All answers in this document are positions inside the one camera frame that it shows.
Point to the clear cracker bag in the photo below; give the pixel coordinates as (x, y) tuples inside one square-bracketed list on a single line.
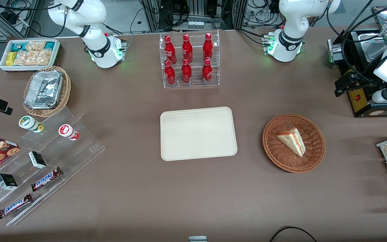
[(42, 57), (24, 58), (35, 45)]

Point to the small black box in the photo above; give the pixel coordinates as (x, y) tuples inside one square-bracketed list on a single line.
[(37, 160), (6, 182)]

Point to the beige rectangular tray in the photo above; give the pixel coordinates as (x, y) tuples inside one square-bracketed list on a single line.
[(198, 133)]

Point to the yellow snack packet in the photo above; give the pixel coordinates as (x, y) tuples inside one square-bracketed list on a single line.
[(10, 58)]

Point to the silver foil packets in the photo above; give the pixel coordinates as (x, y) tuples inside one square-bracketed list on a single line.
[(44, 89)]

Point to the black countertop grill appliance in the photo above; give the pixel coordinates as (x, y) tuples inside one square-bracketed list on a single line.
[(361, 107)]

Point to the small grey device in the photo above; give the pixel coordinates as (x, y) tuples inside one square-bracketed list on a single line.
[(197, 239)]

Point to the teal snack packet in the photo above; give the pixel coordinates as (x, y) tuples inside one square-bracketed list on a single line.
[(49, 45), (18, 46)]

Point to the green lid yogurt cup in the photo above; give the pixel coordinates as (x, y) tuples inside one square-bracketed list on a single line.
[(29, 123)]

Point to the wrapped triangle sandwich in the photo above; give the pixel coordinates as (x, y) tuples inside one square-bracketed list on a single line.
[(292, 141)]

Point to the round brown wicker basket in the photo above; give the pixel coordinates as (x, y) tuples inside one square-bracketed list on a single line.
[(277, 154)]

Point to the white snack bin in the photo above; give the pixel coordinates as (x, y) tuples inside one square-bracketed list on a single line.
[(3, 68)]

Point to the Snickers chocolate bar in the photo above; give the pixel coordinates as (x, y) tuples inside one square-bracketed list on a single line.
[(14, 206), (45, 179)]

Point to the oval wicker basket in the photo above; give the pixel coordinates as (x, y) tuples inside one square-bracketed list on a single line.
[(66, 89)]

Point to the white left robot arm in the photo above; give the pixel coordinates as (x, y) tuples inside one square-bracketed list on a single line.
[(294, 20)]

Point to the red lid yogurt cup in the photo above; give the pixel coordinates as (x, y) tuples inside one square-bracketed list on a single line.
[(67, 131)]

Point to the clear acrylic bottle rack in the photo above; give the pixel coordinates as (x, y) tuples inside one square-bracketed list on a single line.
[(195, 84)]

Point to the clear acrylic stepped shelf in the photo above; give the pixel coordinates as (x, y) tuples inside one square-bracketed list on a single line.
[(76, 154)]

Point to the red cola bottle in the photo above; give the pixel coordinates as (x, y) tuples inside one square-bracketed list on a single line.
[(187, 49), (208, 47), (170, 50), (170, 74), (207, 72), (186, 72)]

